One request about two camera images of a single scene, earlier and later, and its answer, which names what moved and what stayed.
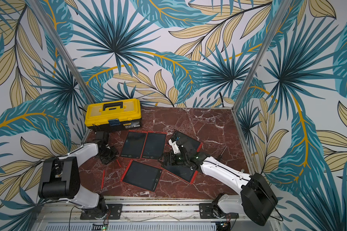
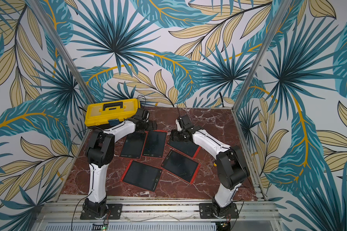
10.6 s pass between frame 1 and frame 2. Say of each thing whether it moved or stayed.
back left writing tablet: stayed
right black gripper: moved
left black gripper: moved
